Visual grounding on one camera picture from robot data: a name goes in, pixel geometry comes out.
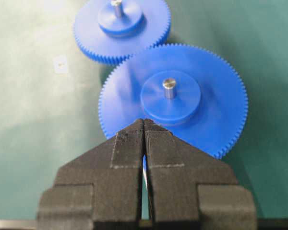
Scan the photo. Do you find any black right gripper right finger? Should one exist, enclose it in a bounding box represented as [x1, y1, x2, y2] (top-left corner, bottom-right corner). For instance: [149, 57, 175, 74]
[144, 119, 257, 230]

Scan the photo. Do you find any small blue gear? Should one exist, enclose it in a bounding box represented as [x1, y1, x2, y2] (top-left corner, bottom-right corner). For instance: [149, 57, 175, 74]
[73, 0, 171, 65]

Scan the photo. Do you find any steel shaft on clear mount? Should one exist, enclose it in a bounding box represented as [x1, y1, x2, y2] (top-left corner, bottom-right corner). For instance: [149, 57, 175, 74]
[110, 0, 124, 18]

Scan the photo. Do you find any large blue gear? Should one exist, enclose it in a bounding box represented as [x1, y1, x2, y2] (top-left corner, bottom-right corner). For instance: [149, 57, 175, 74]
[98, 44, 248, 159]

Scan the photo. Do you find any aluminium extrusion rail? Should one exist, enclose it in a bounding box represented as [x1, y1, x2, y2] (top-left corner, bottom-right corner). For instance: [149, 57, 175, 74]
[143, 166, 148, 191]

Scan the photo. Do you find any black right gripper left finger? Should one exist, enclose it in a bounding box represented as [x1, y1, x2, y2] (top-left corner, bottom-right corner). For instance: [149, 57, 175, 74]
[37, 119, 144, 230]

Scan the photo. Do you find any steel shaft in large gear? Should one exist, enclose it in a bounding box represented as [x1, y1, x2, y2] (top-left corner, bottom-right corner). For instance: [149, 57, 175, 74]
[162, 78, 177, 99]

